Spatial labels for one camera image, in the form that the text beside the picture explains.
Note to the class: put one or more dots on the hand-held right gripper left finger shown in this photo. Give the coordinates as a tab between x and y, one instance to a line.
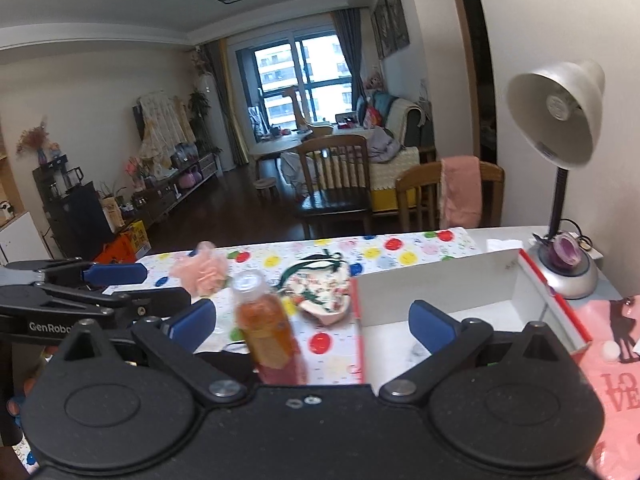
194	324

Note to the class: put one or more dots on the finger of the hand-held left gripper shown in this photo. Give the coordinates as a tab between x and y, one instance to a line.
117	273
155	301

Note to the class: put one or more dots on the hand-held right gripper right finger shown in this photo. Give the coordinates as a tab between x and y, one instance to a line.
431	324

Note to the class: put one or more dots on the white cardboard box red edge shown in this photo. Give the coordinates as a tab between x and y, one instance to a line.
450	280

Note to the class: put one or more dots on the orange cardboard box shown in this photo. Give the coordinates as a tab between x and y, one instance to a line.
127	242

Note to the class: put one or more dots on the pink mesh flower puff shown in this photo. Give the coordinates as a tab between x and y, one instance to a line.
201	272

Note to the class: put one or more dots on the dark side cabinet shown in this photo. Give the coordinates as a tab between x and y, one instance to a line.
80	215

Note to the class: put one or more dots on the orange drink bottle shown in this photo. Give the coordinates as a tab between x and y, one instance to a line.
265	330

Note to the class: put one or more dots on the low tv cabinet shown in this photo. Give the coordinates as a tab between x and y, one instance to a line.
170	187

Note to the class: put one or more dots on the white paper sheet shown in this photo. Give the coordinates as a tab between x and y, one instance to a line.
502	246

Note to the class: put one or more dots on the balloon print tablecloth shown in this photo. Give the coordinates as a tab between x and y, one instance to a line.
330	255

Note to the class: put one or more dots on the pink towel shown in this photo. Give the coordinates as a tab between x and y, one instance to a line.
460	192

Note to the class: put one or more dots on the wooden slat-back chair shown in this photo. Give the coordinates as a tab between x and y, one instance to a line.
332	205

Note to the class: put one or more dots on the purple round container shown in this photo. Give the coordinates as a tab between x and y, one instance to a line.
567	250

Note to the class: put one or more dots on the small wooden stool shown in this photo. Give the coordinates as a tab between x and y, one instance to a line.
265	185

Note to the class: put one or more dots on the dried flower bouquet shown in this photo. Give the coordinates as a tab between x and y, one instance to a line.
35	140

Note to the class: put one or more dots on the sofa with cream cover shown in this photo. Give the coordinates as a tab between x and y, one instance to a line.
395	170

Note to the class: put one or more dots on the white tower air conditioner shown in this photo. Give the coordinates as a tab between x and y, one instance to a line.
215	120

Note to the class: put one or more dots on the grey clothes pile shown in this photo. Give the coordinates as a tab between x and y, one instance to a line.
384	147

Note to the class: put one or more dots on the green potted plant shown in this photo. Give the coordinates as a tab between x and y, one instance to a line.
200	110

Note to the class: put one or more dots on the round wooden table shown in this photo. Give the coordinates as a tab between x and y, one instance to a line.
275	146

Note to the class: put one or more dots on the brown curtain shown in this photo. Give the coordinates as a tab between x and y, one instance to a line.
227	105

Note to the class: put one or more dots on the silver desk lamp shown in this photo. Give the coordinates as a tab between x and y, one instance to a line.
545	125

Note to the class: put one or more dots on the wooden giraffe figure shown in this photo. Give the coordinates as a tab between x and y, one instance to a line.
299	110

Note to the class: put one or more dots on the large window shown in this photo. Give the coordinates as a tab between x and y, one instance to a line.
280	75

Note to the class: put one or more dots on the grey curtain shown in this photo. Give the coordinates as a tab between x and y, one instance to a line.
350	55

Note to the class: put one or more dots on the framed wall pictures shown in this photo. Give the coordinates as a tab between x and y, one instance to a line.
392	20

